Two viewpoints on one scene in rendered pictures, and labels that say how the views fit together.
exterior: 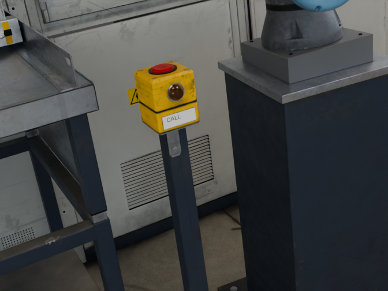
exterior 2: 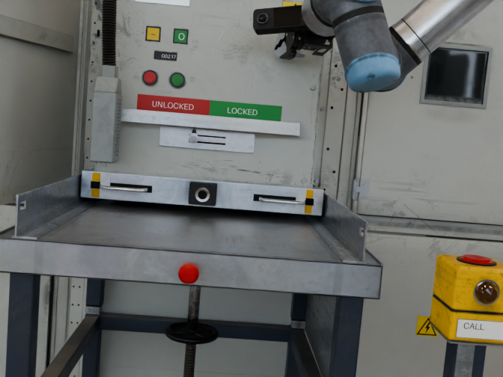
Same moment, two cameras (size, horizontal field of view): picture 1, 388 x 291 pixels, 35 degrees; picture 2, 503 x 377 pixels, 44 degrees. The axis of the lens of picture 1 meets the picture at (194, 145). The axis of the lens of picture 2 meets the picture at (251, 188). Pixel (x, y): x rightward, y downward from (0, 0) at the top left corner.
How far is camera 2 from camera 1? 0.22 m
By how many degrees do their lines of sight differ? 29
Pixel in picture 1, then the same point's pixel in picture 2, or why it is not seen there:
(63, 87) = (346, 259)
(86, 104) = (367, 287)
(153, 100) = (453, 292)
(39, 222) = not seen: outside the picture
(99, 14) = (412, 223)
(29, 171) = (280, 367)
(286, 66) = not seen: outside the picture
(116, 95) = (403, 317)
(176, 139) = (469, 359)
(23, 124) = (287, 283)
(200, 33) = not seen: outside the picture
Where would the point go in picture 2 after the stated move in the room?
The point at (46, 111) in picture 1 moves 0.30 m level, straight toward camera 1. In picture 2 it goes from (318, 278) to (306, 338)
